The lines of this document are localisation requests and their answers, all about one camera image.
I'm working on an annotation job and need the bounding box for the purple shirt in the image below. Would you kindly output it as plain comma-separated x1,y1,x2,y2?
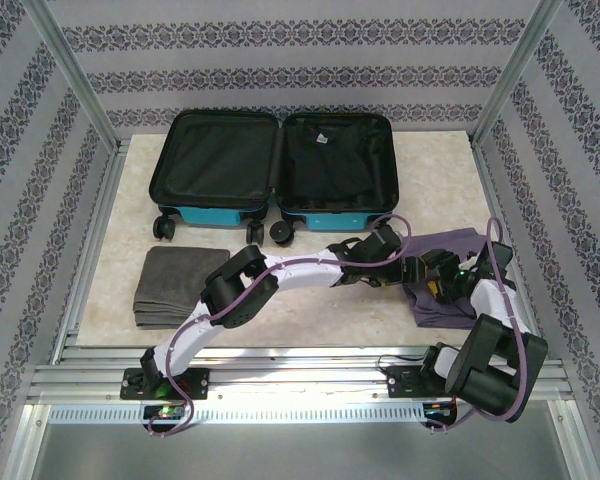
399,227,501,330

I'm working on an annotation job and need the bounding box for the turquoise hard-shell suitcase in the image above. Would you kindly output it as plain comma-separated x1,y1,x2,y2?
148,108,400,246

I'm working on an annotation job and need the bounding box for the grey towel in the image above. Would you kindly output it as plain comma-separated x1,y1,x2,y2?
132,245,231,329

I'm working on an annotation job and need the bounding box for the black folded shirt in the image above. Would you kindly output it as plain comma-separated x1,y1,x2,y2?
284,117,386,201

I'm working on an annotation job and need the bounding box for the controller board with LED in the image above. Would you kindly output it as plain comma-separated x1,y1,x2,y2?
143,404,187,421
423,401,459,417

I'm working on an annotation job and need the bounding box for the grey metal shelf panel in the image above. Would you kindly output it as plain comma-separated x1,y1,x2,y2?
29,422,571,480

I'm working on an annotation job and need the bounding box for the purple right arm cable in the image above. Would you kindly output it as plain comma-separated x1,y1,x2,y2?
429,217,531,434

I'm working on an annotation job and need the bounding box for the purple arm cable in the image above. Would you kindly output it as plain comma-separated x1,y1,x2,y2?
147,213,421,439
429,217,531,434

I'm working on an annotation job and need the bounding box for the aluminium side rail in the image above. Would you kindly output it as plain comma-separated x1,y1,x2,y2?
52,139,131,351
472,139,549,359

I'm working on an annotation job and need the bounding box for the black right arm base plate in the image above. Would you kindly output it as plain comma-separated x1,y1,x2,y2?
387,364,434,400

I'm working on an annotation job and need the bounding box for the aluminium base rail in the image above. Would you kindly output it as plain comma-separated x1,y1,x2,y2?
27,344,574,404

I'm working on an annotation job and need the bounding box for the slotted metal cable duct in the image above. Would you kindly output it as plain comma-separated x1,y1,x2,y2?
47,403,429,425

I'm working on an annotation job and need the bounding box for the aluminium frame post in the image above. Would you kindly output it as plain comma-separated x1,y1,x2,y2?
2,402,49,480
27,0,124,154
469,0,566,146
547,399,599,480

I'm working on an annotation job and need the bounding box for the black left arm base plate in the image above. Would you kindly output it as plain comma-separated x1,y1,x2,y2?
119,367,211,401

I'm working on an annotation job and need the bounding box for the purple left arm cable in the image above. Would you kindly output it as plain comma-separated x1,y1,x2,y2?
147,213,421,439

